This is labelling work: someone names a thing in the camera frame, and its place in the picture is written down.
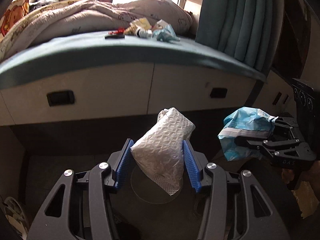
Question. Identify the yellow snack wrapper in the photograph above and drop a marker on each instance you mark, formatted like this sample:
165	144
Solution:
140	27

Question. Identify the beige bed base drawers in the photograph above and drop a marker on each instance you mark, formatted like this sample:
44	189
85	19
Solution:
122	90

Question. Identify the pink cartoon quilt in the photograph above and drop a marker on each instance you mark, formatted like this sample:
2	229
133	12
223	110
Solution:
84	16

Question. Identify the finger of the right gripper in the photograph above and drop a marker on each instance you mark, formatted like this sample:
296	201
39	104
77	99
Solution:
263	146
285	123

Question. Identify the red chinese knot ornament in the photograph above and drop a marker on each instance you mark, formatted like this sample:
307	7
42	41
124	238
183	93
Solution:
115	34

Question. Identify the teal curtain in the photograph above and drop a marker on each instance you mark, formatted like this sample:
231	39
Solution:
246	30

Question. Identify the blue white plastic wrapper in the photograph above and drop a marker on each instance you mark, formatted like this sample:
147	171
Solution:
244	122

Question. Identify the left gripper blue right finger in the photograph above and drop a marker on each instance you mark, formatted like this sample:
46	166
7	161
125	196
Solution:
195	163

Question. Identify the yellow patterned trash bag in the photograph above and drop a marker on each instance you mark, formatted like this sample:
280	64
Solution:
304	198

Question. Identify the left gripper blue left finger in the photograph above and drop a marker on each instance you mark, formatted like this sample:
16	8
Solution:
120	163

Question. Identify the light blue crumpled wrapper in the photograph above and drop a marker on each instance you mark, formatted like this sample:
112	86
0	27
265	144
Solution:
164	32

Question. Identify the black heater appliance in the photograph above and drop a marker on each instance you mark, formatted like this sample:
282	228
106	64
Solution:
303	96

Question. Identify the white embossed tissue wad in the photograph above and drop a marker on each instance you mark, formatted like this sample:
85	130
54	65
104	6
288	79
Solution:
159	152

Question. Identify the orange bear pillow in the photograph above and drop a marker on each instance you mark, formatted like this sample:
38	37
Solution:
16	11

